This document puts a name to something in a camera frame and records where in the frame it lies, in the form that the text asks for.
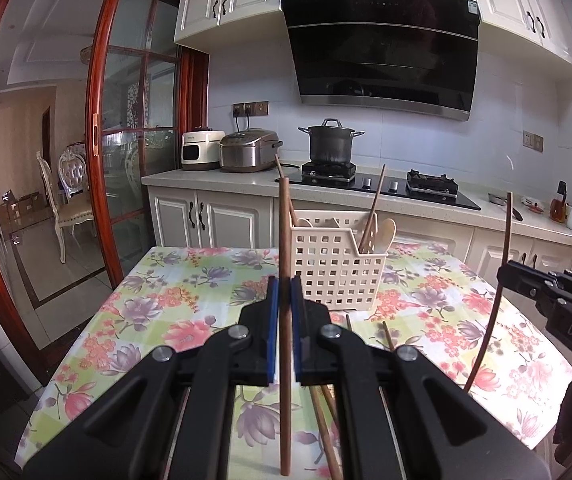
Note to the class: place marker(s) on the floral tablecloth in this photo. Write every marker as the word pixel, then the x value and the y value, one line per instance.
pixel 175 300

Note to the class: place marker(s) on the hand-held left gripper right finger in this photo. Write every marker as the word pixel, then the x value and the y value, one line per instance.
pixel 296 330

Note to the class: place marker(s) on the glass sliding door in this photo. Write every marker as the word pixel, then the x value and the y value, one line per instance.
pixel 125 110

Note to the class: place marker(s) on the wall socket strip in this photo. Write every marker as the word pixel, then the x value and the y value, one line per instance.
pixel 251 108

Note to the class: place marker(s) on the ceiling chandelier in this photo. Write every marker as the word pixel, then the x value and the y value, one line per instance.
pixel 86 53

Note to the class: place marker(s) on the kitchen knife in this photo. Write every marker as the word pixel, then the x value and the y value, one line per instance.
pixel 498 200

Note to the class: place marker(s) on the oil bottle with black top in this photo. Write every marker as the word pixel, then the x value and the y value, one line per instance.
pixel 559 207

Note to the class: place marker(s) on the small red dish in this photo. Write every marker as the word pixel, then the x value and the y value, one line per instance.
pixel 533 206

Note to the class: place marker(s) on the white base cabinets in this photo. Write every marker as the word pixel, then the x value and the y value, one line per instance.
pixel 225 215

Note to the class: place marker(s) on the black glass range hood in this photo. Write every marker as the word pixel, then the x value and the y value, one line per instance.
pixel 386 45

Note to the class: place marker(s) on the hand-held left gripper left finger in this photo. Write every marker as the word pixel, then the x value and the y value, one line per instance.
pixel 273 330

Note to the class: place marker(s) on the single wall socket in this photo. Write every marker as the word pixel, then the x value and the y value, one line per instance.
pixel 533 141

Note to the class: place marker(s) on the white electric cooker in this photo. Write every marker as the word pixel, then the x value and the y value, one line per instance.
pixel 199 150

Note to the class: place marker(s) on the white dining chair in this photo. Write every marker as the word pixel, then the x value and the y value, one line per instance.
pixel 73 172
pixel 73 215

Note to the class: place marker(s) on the pale stone countertop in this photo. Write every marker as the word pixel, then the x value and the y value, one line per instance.
pixel 205 177

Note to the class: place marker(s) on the black glass gas hob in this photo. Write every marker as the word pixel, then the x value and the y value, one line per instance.
pixel 381 187

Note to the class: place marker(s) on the dark steel stockpot with lid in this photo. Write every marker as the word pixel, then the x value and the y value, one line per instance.
pixel 331 145

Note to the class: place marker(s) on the silver rice cooker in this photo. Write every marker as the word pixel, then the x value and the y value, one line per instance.
pixel 248 152

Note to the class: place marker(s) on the cardboard boxes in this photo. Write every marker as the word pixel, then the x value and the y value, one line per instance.
pixel 20 207

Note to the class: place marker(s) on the cream plastic lattice basket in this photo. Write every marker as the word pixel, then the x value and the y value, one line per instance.
pixel 326 270

